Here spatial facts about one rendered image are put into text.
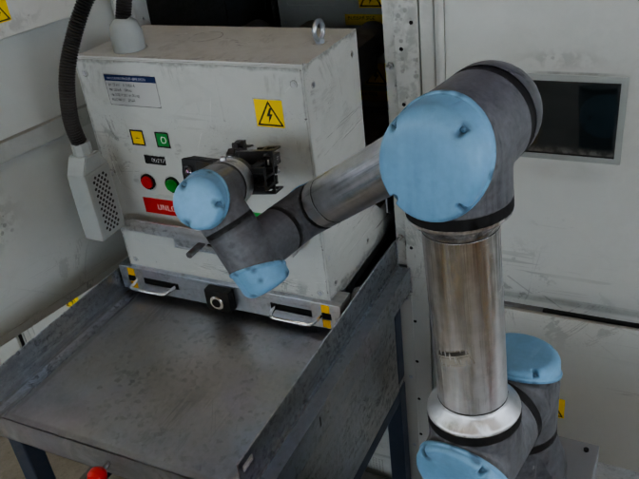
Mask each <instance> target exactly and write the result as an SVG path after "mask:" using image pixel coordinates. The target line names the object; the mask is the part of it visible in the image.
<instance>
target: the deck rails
mask: <svg viewBox="0 0 639 479"><path fill-rule="evenodd" d="M397 268H398V266H397V259H396V244H395V241H394V240H393V242H392V243H391V245H390V246H389V248H388V249H387V250H386V252H385V253H384V255H383V256H382V258H381V259H380V260H379V262H378V264H377V265H376V267H375V268H374V269H373V271H372V272H371V274H370V275H369V277H368V278H367V279H366V280H365V281H364V283H363V284H362V286H361V287H360V288H359V290H358V292H357V293H356V294H355V296H354V297H353V299H352V300H351V302H350V303H349V304H348V306H347V307H346V309H345V310H344V312H343V313H342V314H341V316H340V317H339V319H338V321H337V322H336V323H335V325H334V326H333V328H332V329H331V331H330V332H329V333H328V335H327V336H326V338H325V339H324V340H323V341H322V342H321V344H320V345H319V347H318V349H317V350H316V351H315V353H314V354H313V356H312V357H311V359H310V360H309V361H308V363H307V364H306V366H305V367H304V369H303V370H302V371H301V373H300V375H299V376H298V377H297V379H296V380H295V382H294V383H293V385H292V386H291V387H290V389H289V390H288V392H287V393H286V395H285V396H284V397H283V399H282V400H281V402H280V404H279V405H278V406H277V408H276V409H275V410H274V411H273V413H272V414H271V415H270V417H269V418H268V420H267V421H266V423H265V424H264V425H263V427H262V428H261V430H260V432H259V433H258V434H257V436H256V437H255V439H254V440H253V442H252V443H251V444H250V446H249V447H248V449H247V450H246V452H245V453H244V454H243V456H242V458H241V459H240V461H239V462H238V463H237V465H236V466H237V470H238V472H237V473H236V474H235V476H234V477H233V479H261V477H262V475H263V474H264V472H265V470H266V469H267V467H268V466H269V464H270V463H271V461H272V460H273V458H274V457H275V455H276V454H277V452H278V451H279V449H280V448H281V445H282V444H283V442H284V441H285V439H286V438H287V436H288V435H289V433H290V432H291V430H293V428H294V427H295V425H296V424H297V422H298V421H299V419H300V417H301V415H302V414H303V412H304V411H305V409H306V408H307V406H308V405H309V403H310V402H311V400H312V399H313V397H314V396H315V394H316V393H317V391H318V389H319V388H320V386H321V384H322V383H323V381H324V380H325V378H326V377H327V375H328V374H329V373H330V372H331V370H332V369H333V367H334V365H335V364H336V362H337V361H338V359H339V357H340V356H341V354H342V353H343V351H344V350H345V348H346V347H347V345H348V344H349V342H350V341H351V339H352V337H353V336H354V334H355V333H356V331H357V330H358V328H359V326H360V325H361V323H362V322H363V320H364V319H365V318H366V317H367V315H368V314H369V312H370V310H371V309H372V307H373V306H374V304H375V303H376V301H377V300H378V298H379V296H380V295H381V293H382V292H383V290H384V289H385V287H386V285H387V284H388V282H389V281H390V279H391V278H392V276H393V275H394V273H395V272H396V270H397ZM139 294H140V292H136V291H132V290H130V288H128V287H125V285H124V282H123V278H122V275H121V271H120V268H119V267H117V268H116V269H115V270H114V271H113V272H111V273H110V274H109V275H108V276H107V277H105V278H104V279H103V280H102V281H100V282H99V283H98V284H97V285H96V286H94V287H93V288H92V289H91V290H90V291H88V292H87V293H86V294H85V295H84V296H82V297H81V298H80V299H79V300H77V301H76V302H75V303H74V304H73V305H71V306H70V307H69V308H68V309H67V310H65V311H64V312H63V313H62V314H61V315H59V316H58V317H57V318H56V319H54V320H53V321H52V322H51V323H50V324H49V325H48V326H47V327H46V328H45V329H43V330H42V331H41V332H40V333H39V334H37V335H36V336H35V337H34V338H32V339H31V340H30V341H29V342H28V343H26V344H25V345H24V346H23V347H22V348H20V349H19V350H18V351H17V352H16V353H14V354H13V355H12V356H11V357H9V358H8V359H7V360H6V361H5V362H3V363H2V364H1V365H0V417H3V416H4V415H6V414H7V413H8V412H9V411H10V410H11V409H12V408H13V407H15V406H16V405H17V404H18V403H19V402H20V401H21V400H22V399H23V398H24V397H26V396H27V395H28V394H29V393H30V392H31V391H32V390H33V389H34V388H36V387H37V386H38V385H39V384H40V383H41V382H42V381H43V380H44V379H45V378H47V377H48V376H49V375H50V374H51V373H52V372H53V371H54V370H55V369H57V368H58V367H59V366H60V365H61V364H62V363H63V362H64V361H65V360H67V359H68V358H69V357H70V356H71V355H72V354H73V353H74V352H75V351H77V350H78V349H79V348H80V347H81V346H82V345H83V344H84V343H85V342H86V341H88V340H89V339H90V338H91V337H92V336H93V335H94V334H95V333H96V332H98V331H99V330H100V329H101V328H102V327H103V326H104V325H105V324H106V323H107V322H109V321H110V320H111V319H112V318H113V317H114V316H115V315H116V314H118V313H119V312H120V311H121V310H122V309H123V308H124V307H125V306H126V305H127V304H128V303H129V302H130V301H131V300H132V299H133V298H135V297H136V296H137V295H139Z"/></svg>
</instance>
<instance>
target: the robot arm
mask: <svg viewBox="0 0 639 479"><path fill-rule="evenodd" d="M542 116H543V105H542V100H541V95H540V93H539V91H538V88H537V86H536V84H535V83H534V81H533V79H532V78H531V77H530V76H529V75H528V74H527V73H526V72H525V71H523V70H522V69H521V68H519V67H516V66H514V65H512V64H510V63H507V62H503V61H497V60H486V61H480V62H476V63H473V64H470V65H468V66H466V67H464V68H463V69H461V70H459V71H458V72H456V73H455V74H454V75H453V76H451V77H450V78H448V79H447V80H446V81H444V82H443V83H441V84H440V85H438V86H437V87H435V88H434V89H432V90H431V91H429V92H427V93H425V94H423V95H421V96H419V97H417V98H416V99H414V100H413V101H412V102H411V103H409V104H408V105H407V106H406V107H405V108H404V109H403V110H402V111H401V112H400V113H399V115H397V116H396V117H395V118H394V120H393V121H392V122H391V123H390V125H389V126H388V128H387V130H386V132H385V134H384V136H382V137H381V138H379V139H377V140H376V141H374V142H373V143H371V144H369V145H367V146H365V147H364V148H362V149H361V150H360V151H358V152H357V153H355V154H353V155H352V156H350V157H349V158H347V159H345V160H344V161H342V162H340V163H338V164H337V165H335V166H333V167H332V168H330V169H328V170H327V171H325V172H324V173H322V174H320V175H319V176H317V177H316V178H315V179H313V180H312V181H310V182H306V183H305V184H302V185H299V186H297V187H296V188H294V189H293V190H292V191H291V192H290V193H289V194H288V195H287V196H285V197H284V198H282V199H281V200H280V201H278V202H276V203H275V204H274V205H272V206H271V207H269V208H268V209H266V210H265V211H264V212H262V213H261V214H260V215H258V216H257V217H256V216H255V214H254V213H253V211H252V210H251V209H250V208H249V206H248V204H247V203H246V202H247V200H248V199H249V198H250V197H251V195H273V194H277V193H278V192H279V191H281V190H282V189H283V186H276V184H278V183H279V182H278V175H276V174H279V173H280V172H281V171H280V170H278V166H277V164H279V163H280V162H281V156H280V152H279V150H278V149H279V148H281V146H280V145H273V146H261V147H256V146H255V145H253V144H246V140H237V141H235V142H234V143H232V148H228V150H227V152H226V155H225V156H220V158H219V159H213V158H206V157H199V156H192V157H187V158H182V167H183V176H184V180H183V181H182V182H181V183H180V184H179V185H178V186H177V188H176V190H175V192H174V196H173V207H174V211H175V213H176V215H177V217H178V219H179V220H180V221H181V222H182V223H183V224H185V225H186V226H188V227H190V228H192V229H195V230H201V232H202V233H203V235H204V237H205V238H206V239H207V240H208V242H209V243H210V245H211V247H212V248H213V250H214V251H215V253H216V254H217V256H218V257H219V259H220V261H221V262H222V264H223V266H224V267H225V269H226V270H227V272H228V274H229V277H230V278H232V279H233V280H234V281H235V283H236V284H237V286H238V287H239V288H240V290H241V291H242V293H243V294H244V295H245V296H246V297H248V298H255V297H260V296H262V295H264V294H266V293H267V292H269V291H271V290H272V289H274V288H275V287H277V286H278V285H280V284H281V283H282V282H283V281H285V280H286V278H287V277H288V276H289V269H288V268H287V266H286V261H285V259H287V258H288V257H289V256H291V255H292V254H293V253H294V252H295V251H297V250H298V249H299V248H300V247H301V246H303V245H304V244H305V243H306V242H307V241H308V240H310V239H311V238H313V237H314V236H315V235H317V234H319V233H321V232H323V231H325V230H327V229H329V228H330V227H332V226H334V225H336V224H338V223H340V222H342V221H344V220H347V219H348V218H350V217H352V216H354V215H356V214H357V213H359V212H361V211H363V210H365V209H367V208H369V207H371V206H373V205H374V204H376V203H378V202H380V201H383V200H385V199H387V198H389V197H391V196H394V197H395V198H396V199H397V206H398V207H399V208H400V209H402V210H403V211H404V212H405V215H406V219H407V221H408V222H410V223H411V224H412V225H413V226H414V227H415V228H417V229H419V230H420V231H421V236H422V245H423V255H424V264H425V274H426V283H427V292H428V301H429V311H430V320H431V330H432V339H433V348H434V358H435V367H436V387H435V388H434V389H433V390H432V391H431V393H430V395H429V397H428V401H427V413H428V422H429V435H428V438H427V439H426V441H424V442H423V443H422V444H421V445H420V446H419V451H418V453H417V455H416V465H417V468H418V470H419V472H420V474H421V476H422V477H423V479H566V478H567V466H568V465H567V457H566V454H565V452H564V449H563V447H562V444H561V441H560V439H559V436H558V434H557V423H558V409H559V394H560V380H561V378H562V375H563V373H562V370H561V359H560V356H559V354H558V352H557V351H556V350H555V349H554V348H553V347H552V345H550V344H549V343H548V342H546V341H544V340H542V339H540V338H538V337H535V336H532V335H525V334H519V333H506V334H505V312H504V290H503V268H502V246H501V224H502V223H503V222H504V221H506V220H507V219H508V218H509V217H510V216H511V215H512V213H513V211H514V187H513V165H514V162H515V161H516V160H517V159H518V158H519V157H520V156H521V155H522V154H523V153H524V152H525V151H526V150H527V149H528V147H529V146H530V145H531V144H532V143H533V141H534V139H535V137H536V135H537V134H538V131H539V128H540V126H541V124H542ZM273 148H274V149H273ZM270 189H273V190H272V191H269V190H270ZM276 189H277V190H276Z"/></svg>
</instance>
